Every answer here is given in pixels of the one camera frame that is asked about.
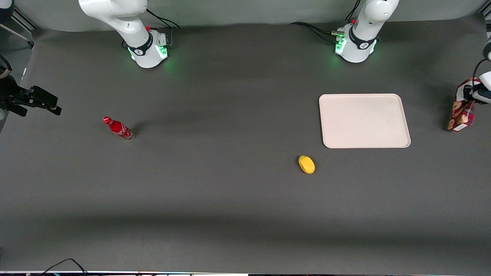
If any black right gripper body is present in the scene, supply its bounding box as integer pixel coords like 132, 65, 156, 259
0, 75, 32, 118

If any yellow toy lemon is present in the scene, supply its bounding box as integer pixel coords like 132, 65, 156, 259
298, 155, 316, 175

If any cream plastic tray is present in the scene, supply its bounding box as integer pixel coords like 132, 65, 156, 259
319, 94, 411, 149

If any red tartan cookie box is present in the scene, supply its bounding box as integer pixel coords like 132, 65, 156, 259
447, 77, 482, 133

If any red cola bottle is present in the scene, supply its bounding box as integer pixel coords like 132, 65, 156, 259
103, 117, 135, 141

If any aluminium frame bar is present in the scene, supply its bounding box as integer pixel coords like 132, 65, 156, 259
0, 7, 40, 48

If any black cable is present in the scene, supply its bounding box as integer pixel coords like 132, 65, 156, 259
290, 21, 344, 43
473, 58, 490, 91
36, 258, 89, 276
146, 8, 181, 48

